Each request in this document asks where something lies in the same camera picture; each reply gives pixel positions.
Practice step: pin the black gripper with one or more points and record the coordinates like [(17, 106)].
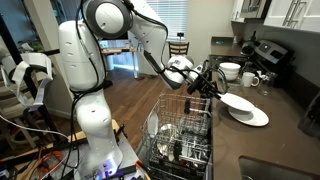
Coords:
[(208, 87)]

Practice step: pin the white dinner plate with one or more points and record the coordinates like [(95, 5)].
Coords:
[(238, 101), (253, 118)]

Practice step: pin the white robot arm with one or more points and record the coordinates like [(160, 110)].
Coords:
[(95, 116)]

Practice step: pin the small white plate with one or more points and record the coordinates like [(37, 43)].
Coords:
[(153, 125)]

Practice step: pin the clear drinking glasses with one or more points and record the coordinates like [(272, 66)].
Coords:
[(236, 87)]

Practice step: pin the white ceramic bowl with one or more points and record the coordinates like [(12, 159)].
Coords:
[(231, 66), (232, 75), (232, 79)]

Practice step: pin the white mug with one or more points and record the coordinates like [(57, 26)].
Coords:
[(247, 80)]

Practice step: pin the clear glass jar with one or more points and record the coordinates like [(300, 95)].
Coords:
[(266, 85)]

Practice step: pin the wooden chair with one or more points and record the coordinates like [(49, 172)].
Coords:
[(179, 50)]

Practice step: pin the black kitchen utensil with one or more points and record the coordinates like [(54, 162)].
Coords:
[(177, 150)]

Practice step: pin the dark glass bottle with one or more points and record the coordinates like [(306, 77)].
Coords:
[(254, 36)]

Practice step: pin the black cutlery basket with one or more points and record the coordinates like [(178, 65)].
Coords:
[(173, 168)]

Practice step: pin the narrow white upper cabinet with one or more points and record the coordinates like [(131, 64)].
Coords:
[(236, 10)]

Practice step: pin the white window blinds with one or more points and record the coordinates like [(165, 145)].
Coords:
[(173, 16)]

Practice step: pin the kitchen sink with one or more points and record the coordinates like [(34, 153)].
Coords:
[(266, 170)]

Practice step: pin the stainless microwave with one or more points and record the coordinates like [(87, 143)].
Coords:
[(253, 6)]

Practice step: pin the black clamp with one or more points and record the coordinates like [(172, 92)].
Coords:
[(120, 130)]

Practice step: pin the wooden desk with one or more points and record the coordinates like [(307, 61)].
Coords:
[(116, 51)]

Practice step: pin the wooden board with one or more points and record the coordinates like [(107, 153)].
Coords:
[(76, 136)]

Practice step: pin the black metal stand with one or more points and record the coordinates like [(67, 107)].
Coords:
[(6, 38)]

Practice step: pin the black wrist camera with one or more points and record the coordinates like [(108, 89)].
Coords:
[(194, 86)]

